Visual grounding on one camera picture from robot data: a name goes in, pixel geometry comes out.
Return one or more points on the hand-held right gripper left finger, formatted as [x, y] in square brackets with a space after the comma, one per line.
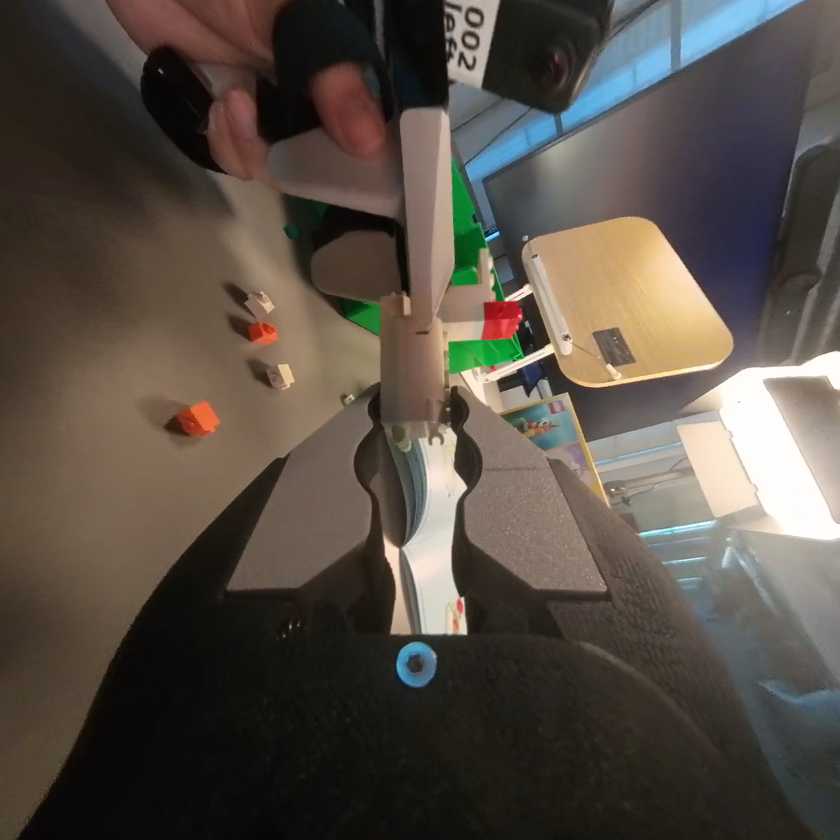
[308, 512]

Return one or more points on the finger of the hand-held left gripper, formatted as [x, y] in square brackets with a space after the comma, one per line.
[428, 210]

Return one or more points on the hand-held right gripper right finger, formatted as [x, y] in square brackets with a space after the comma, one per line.
[531, 525]

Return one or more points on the white lego animal model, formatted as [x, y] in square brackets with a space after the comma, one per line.
[413, 367]

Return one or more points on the white lego brick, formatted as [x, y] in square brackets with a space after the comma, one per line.
[281, 376]
[260, 304]

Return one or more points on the yellow lego set box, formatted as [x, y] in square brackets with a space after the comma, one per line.
[544, 426]

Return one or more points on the orange lego brick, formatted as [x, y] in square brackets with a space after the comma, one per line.
[197, 418]
[262, 333]

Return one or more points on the person's left hand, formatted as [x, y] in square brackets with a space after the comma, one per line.
[197, 26]

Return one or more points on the green plastic bin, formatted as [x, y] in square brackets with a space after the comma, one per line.
[467, 220]

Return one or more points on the open light blue instruction booklet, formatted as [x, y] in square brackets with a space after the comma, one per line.
[433, 512]

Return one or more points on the dark blue partition panel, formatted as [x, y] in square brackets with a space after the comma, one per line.
[689, 131]

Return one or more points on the small light wooden table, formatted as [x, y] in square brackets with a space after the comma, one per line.
[630, 289]

